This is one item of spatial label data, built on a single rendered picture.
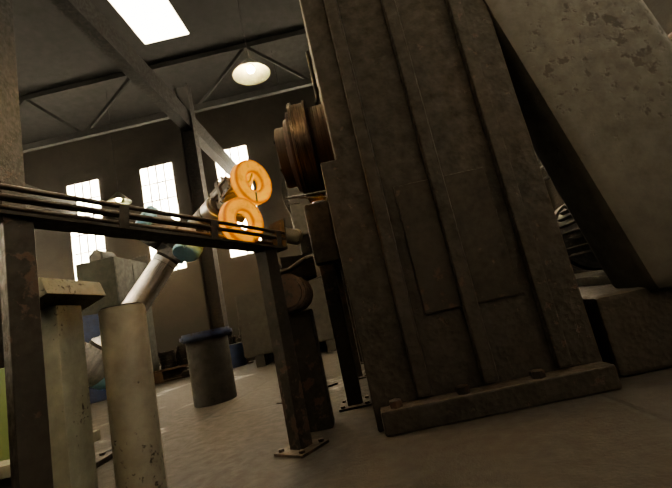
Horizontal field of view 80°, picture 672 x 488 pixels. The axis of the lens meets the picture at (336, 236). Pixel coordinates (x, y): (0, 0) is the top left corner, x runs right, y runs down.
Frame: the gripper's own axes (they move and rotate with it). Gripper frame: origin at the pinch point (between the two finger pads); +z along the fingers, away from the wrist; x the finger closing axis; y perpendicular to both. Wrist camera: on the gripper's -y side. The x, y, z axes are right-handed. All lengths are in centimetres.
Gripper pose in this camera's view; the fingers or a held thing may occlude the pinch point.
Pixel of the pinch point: (250, 177)
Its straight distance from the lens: 139.5
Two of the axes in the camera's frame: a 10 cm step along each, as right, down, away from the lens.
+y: -4.1, -8.5, 3.4
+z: 6.7, -5.3, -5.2
